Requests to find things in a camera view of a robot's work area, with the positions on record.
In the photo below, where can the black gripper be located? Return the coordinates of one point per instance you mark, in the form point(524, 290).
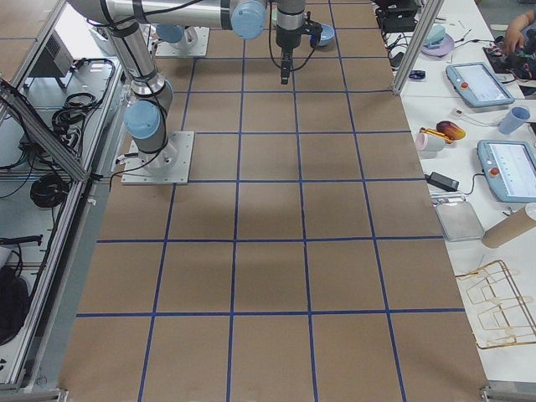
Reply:
point(287, 38)

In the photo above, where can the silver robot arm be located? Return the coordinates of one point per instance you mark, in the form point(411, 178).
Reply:
point(146, 119)
point(174, 34)

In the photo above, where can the blue bowl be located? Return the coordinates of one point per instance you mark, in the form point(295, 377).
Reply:
point(327, 35)

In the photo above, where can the person hand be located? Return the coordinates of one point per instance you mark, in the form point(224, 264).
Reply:
point(513, 40)

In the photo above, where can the teal sponge block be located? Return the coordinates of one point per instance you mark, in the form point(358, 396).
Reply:
point(435, 36)

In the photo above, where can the purple plate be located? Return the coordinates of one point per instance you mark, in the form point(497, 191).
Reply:
point(440, 49)

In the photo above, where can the red yellow toy fruit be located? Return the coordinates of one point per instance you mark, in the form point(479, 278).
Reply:
point(450, 130)

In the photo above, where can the far blue teach pendant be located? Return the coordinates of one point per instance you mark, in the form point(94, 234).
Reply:
point(477, 85)

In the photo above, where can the blue teach pendant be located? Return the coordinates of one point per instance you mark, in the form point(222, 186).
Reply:
point(477, 85)
point(509, 167)

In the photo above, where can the black power adapter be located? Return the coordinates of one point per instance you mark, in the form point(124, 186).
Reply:
point(442, 182)

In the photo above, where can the grey electronics box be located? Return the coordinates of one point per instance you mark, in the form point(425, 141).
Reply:
point(55, 61)

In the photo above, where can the light blue plastic cup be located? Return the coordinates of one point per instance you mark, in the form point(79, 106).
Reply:
point(515, 117)

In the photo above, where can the silver metal tray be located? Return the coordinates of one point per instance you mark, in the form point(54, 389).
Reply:
point(459, 222)

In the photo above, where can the near blue teach pendant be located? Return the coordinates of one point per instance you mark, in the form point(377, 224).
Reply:
point(509, 167)

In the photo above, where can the cardboard tube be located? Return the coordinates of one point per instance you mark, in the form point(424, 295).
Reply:
point(514, 225)

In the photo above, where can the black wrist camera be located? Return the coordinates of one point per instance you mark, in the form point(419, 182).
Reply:
point(313, 29)

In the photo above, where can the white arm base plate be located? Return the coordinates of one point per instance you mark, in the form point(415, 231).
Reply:
point(182, 50)
point(172, 165)

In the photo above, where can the aluminium frame post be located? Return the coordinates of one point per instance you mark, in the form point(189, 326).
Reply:
point(426, 21)

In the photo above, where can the gold wire rack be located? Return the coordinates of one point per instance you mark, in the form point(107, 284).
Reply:
point(498, 311)

